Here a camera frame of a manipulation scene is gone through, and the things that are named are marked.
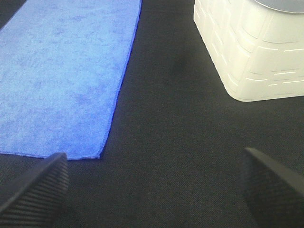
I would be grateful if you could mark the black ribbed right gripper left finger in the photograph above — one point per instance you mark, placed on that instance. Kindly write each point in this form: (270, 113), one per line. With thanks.
(33, 199)

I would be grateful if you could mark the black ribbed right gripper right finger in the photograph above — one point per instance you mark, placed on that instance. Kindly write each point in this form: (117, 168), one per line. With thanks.
(273, 193)

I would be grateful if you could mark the blue microfiber towel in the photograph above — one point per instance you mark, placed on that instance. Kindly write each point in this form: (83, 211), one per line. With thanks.
(62, 63)

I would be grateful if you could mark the black table cloth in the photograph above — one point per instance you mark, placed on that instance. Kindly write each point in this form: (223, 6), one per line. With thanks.
(171, 159)

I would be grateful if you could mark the white plastic storage box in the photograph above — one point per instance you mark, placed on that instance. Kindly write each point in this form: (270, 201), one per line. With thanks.
(257, 46)

